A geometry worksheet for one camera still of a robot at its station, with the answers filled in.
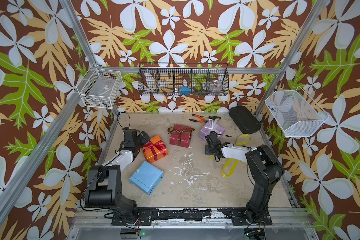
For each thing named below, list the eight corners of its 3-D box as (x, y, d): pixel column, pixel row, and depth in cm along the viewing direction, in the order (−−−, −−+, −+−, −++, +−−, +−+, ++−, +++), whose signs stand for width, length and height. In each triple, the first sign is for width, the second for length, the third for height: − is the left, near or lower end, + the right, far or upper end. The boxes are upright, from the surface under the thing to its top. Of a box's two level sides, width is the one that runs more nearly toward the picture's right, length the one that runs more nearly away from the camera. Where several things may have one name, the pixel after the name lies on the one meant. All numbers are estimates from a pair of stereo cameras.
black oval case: (244, 135, 109) (247, 130, 104) (227, 113, 123) (229, 108, 118) (259, 131, 112) (263, 125, 107) (241, 109, 126) (243, 104, 121)
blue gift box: (131, 184, 86) (128, 179, 81) (145, 165, 94) (143, 160, 88) (150, 196, 82) (148, 193, 76) (163, 175, 89) (162, 171, 84)
